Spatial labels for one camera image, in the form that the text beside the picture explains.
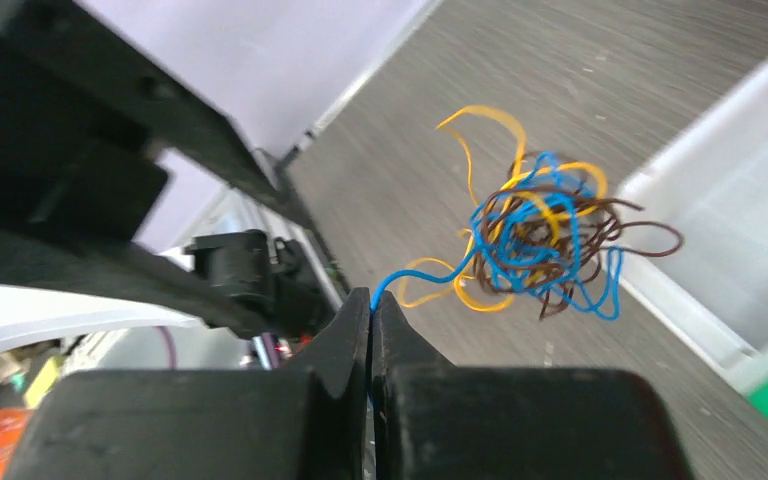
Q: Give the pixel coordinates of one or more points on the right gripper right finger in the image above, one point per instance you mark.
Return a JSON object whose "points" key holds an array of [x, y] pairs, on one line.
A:
{"points": [[437, 420]]}

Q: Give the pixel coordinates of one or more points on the white plastic bin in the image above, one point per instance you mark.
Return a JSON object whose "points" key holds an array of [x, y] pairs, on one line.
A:
{"points": [[711, 184]]}

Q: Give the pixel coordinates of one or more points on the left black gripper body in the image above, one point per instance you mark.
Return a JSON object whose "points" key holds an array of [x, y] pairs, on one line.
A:
{"points": [[83, 119]]}

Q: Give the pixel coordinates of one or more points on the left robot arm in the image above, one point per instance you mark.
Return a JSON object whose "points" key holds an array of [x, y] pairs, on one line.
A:
{"points": [[29, 315]]}

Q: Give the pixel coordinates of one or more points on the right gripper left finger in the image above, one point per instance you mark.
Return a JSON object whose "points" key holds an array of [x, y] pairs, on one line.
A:
{"points": [[303, 420]]}

